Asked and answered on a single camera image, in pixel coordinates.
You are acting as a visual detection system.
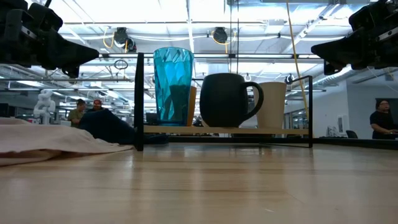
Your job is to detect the wooden tray board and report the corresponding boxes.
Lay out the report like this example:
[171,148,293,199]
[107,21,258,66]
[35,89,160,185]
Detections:
[134,52,313,152]

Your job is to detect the black ceiling cable reel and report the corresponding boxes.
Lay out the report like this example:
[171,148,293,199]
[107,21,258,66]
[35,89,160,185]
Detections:
[213,27,228,44]
[113,27,137,53]

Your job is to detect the yellow cable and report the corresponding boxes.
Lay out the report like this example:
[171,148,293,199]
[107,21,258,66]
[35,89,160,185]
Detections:
[285,0,309,119]

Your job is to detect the teal faceted tumbler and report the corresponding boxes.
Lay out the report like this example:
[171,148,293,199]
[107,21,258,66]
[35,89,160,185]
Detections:
[153,47,195,126]

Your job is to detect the black mug orange inside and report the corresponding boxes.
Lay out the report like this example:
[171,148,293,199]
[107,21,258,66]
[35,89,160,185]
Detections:
[199,73,264,128]

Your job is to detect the beige cup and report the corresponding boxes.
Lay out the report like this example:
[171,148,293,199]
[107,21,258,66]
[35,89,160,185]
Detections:
[255,82,287,129]

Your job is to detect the pink cloth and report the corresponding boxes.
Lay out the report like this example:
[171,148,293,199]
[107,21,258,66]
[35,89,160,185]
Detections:
[0,117,134,167]

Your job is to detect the person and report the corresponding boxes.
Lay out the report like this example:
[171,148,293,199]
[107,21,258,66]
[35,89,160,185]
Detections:
[67,98,86,128]
[86,99,103,113]
[369,99,398,140]

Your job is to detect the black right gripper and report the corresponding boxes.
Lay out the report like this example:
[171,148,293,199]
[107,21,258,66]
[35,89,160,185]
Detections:
[311,0,398,75]

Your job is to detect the black metal table frame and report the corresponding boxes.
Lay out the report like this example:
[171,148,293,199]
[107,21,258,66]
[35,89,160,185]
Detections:
[167,136,398,151]

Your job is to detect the navy blue cloth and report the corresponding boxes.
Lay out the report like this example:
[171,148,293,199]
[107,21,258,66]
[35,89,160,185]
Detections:
[78,108,169,146]

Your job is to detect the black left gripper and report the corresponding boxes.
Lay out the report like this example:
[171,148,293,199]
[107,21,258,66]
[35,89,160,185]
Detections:
[0,0,100,78]

